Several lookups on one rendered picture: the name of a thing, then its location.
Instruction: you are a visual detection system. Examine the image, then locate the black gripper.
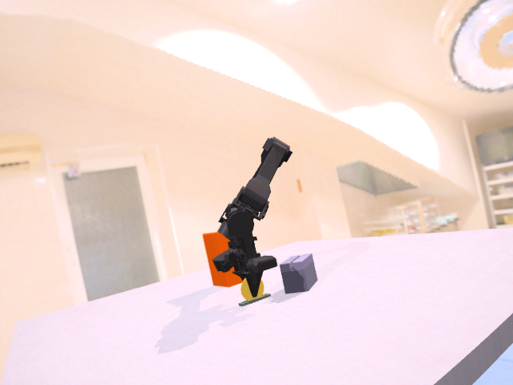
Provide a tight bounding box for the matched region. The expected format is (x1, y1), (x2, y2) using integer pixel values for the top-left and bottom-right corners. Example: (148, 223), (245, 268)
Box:
(228, 233), (278, 298)

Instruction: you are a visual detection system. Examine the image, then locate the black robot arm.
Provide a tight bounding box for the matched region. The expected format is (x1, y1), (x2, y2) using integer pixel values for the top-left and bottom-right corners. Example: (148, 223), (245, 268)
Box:
(212, 136), (293, 273)

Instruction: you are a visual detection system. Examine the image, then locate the gold coin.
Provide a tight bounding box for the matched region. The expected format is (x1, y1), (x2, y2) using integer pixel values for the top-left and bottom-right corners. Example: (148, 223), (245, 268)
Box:
(240, 278), (264, 301)

